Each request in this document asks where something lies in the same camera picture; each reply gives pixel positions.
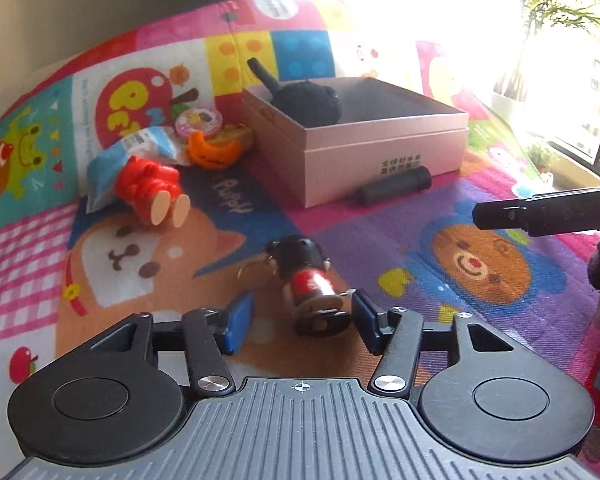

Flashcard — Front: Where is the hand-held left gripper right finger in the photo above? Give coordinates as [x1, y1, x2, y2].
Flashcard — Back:
[352, 289, 526, 397]

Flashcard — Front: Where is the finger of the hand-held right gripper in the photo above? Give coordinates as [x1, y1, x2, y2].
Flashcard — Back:
[472, 186, 600, 237]

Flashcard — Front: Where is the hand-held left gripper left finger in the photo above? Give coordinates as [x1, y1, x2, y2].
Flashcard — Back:
[80, 292, 255, 396]

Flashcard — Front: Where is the black-haired doll keychain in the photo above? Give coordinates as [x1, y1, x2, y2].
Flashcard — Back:
[237, 235, 353, 338]

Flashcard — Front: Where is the pink cardboard box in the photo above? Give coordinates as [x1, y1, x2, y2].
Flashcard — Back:
[242, 76, 470, 209]

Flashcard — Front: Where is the red toy figure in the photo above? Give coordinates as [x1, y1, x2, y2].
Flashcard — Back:
[115, 156, 192, 228]

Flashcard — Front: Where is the orange toy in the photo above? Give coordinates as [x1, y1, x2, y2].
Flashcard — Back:
[187, 130, 244, 169]

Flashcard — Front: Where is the pink-lid glitter jar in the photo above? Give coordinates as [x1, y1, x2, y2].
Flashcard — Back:
[175, 107, 225, 137]

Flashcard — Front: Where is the black plush toy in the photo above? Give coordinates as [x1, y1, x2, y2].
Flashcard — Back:
[247, 57, 342, 127]

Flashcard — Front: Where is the small potted plant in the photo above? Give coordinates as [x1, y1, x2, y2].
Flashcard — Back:
[526, 141, 557, 175]

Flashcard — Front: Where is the colourful printed play mat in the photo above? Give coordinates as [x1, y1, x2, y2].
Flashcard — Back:
[0, 0, 600, 480]

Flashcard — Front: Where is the black cylinder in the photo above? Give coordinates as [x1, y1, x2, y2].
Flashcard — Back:
[355, 165, 432, 206]

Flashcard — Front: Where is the potted palm plant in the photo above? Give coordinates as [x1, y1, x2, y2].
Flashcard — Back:
[490, 0, 600, 122]

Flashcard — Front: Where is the blue white wipes packet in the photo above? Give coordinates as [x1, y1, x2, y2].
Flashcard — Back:
[86, 127, 178, 213]

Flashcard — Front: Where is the window frame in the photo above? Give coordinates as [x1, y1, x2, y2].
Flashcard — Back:
[550, 60, 600, 191]

